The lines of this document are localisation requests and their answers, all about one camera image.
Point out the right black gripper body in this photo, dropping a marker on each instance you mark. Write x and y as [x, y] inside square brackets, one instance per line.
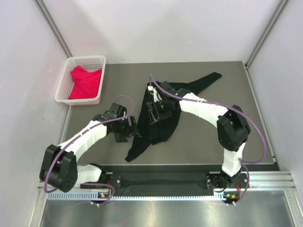
[164, 109]

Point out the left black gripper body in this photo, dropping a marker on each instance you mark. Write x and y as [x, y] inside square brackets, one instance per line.
[123, 130]

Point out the black t-shirt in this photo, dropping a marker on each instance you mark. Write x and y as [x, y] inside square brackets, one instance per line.
[152, 134]

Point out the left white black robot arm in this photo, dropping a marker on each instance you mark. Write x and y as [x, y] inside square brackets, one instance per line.
[60, 167]

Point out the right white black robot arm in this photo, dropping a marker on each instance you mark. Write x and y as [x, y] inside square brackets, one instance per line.
[232, 129]

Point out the crumpled red t-shirt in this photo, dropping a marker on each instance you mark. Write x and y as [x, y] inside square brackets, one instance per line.
[86, 84]

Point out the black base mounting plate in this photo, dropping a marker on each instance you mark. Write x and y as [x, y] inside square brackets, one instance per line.
[165, 180]

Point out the white perforated plastic basket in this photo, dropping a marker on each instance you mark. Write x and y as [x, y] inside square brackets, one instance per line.
[89, 63]

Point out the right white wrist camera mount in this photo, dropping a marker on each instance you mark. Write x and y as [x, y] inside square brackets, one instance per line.
[155, 94]

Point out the grey slotted cable duct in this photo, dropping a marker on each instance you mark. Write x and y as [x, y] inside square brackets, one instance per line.
[103, 195]

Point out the aluminium frame rail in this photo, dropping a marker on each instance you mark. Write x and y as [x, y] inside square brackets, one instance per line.
[271, 181]

